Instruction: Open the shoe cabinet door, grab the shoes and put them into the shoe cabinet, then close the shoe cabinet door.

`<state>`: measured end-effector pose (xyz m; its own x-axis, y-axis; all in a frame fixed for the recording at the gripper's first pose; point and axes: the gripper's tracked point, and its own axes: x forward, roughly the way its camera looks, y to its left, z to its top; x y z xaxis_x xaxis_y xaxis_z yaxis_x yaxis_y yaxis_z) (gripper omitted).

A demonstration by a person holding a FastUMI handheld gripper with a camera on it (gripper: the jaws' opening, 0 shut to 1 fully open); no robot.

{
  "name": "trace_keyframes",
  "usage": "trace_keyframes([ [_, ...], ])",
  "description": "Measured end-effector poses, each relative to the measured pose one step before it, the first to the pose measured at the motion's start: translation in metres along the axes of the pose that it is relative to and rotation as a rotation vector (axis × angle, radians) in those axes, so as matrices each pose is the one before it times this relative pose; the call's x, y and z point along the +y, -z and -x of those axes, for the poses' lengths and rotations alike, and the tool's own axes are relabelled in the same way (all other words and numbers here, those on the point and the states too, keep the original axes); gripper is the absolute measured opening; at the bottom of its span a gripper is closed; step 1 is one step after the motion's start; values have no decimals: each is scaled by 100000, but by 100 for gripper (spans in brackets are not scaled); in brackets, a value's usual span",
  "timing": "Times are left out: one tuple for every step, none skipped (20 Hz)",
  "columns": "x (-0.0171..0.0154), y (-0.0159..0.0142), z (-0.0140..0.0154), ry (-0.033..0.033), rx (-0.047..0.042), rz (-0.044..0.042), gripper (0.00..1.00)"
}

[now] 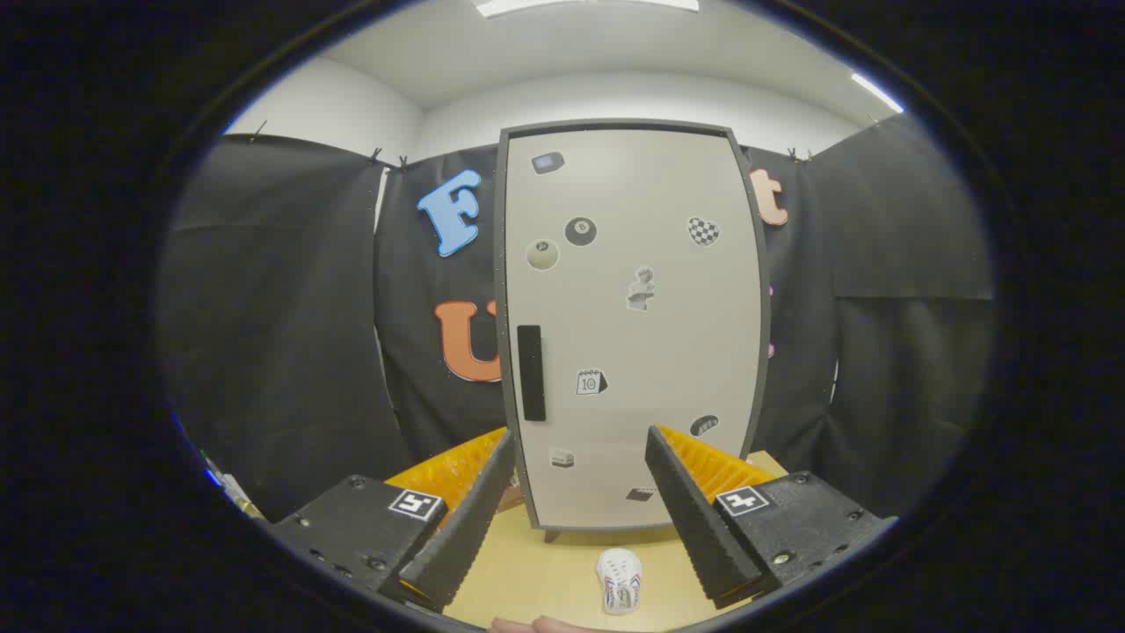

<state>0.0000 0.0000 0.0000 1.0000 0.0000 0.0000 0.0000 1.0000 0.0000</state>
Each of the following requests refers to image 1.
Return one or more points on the light grey shoe cabinet door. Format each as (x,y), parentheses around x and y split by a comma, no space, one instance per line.
(668,352)

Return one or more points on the small ceiling light panel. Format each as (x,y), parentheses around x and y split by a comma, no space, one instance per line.
(874,90)

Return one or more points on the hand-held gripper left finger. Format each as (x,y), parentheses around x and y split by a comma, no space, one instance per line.
(466,527)

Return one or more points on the grey shoe cabinet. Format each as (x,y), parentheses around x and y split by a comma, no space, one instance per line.
(500,264)

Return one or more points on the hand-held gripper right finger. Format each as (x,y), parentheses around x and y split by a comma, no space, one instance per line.
(694,519)

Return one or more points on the black backdrop cloth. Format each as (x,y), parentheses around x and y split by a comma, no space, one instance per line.
(281,334)

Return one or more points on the long ceiling light panel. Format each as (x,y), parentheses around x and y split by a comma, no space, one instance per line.
(527,7)

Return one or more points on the white striped shoe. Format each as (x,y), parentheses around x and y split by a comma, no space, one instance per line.
(620,580)

